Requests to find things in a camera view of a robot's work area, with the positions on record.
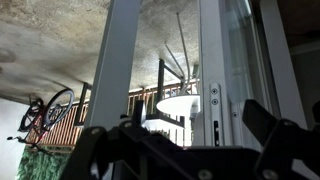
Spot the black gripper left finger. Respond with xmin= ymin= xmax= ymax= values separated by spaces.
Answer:
xmin=61 ymin=99 xmax=158 ymax=180

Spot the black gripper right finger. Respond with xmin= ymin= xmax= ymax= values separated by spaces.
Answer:
xmin=242 ymin=99 xmax=320 ymax=180

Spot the wooden balcony railing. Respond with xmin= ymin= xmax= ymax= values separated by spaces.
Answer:
xmin=24 ymin=79 xmax=201 ymax=149

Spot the green hedge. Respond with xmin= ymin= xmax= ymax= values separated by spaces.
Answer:
xmin=16 ymin=145 xmax=73 ymax=180

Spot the glass door with handle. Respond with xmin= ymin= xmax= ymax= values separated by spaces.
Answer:
xmin=198 ymin=0 xmax=309 ymax=149

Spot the red frame bicycle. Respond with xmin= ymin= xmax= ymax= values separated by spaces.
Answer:
xmin=6 ymin=88 xmax=76 ymax=156

